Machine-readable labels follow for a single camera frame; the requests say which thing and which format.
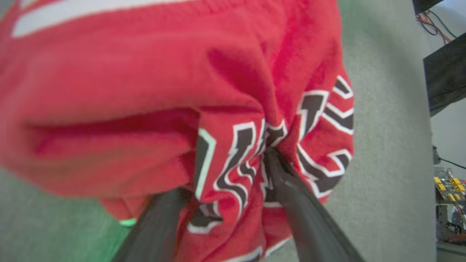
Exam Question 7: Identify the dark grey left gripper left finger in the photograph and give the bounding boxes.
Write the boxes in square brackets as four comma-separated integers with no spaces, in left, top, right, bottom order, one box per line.
[112,187,194,262]

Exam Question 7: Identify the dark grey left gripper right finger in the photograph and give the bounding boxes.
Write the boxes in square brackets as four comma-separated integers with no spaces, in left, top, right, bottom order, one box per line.
[264,147,365,262]

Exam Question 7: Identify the red Bulls 23 basketball jersey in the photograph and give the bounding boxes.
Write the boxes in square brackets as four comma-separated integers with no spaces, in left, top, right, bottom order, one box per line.
[0,0,355,262]

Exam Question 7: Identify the circuit board with yellow parts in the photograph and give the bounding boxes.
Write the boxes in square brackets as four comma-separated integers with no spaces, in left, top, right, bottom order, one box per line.
[433,167,466,203]

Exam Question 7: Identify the large black panel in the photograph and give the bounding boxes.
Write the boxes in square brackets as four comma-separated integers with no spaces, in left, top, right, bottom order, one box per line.
[423,32,466,118]

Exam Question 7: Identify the small black panel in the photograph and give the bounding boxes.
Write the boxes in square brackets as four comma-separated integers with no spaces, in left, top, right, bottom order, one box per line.
[412,0,444,15]

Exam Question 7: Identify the thin black cable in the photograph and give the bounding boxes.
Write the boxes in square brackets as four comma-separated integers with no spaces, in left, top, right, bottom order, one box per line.
[433,146,466,171]

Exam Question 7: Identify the red and blue cable bundle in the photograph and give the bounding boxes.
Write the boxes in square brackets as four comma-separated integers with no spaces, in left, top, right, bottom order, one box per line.
[416,10,458,45]

